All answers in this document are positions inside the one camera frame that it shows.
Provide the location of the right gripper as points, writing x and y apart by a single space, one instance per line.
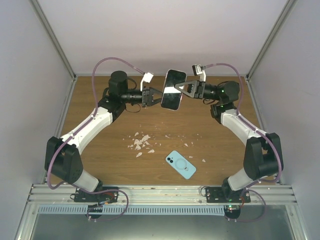
196 88

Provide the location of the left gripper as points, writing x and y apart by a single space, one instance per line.
149 101

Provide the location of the black phone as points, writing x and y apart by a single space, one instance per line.
175 96

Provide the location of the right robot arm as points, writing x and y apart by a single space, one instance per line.
263 151

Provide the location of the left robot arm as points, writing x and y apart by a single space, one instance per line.
63 154

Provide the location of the light blue cased phone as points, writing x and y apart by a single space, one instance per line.
180 164

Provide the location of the white debris pile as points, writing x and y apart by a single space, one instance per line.
141 143

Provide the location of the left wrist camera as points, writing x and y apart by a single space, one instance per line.
146 78

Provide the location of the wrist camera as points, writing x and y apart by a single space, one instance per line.
199 70
146 78

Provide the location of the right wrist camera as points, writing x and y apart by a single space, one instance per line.
199 70

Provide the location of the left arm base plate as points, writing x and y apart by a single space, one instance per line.
107 197

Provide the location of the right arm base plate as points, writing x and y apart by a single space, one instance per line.
216 194

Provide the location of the slotted cable duct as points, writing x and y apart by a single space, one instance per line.
134 210

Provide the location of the right aluminium frame post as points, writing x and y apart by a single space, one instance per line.
285 12

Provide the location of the aluminium frame post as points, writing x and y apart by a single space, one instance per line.
53 38
285 12

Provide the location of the aluminium front rail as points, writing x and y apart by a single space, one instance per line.
168 195

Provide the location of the left aluminium frame post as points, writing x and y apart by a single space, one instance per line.
53 38

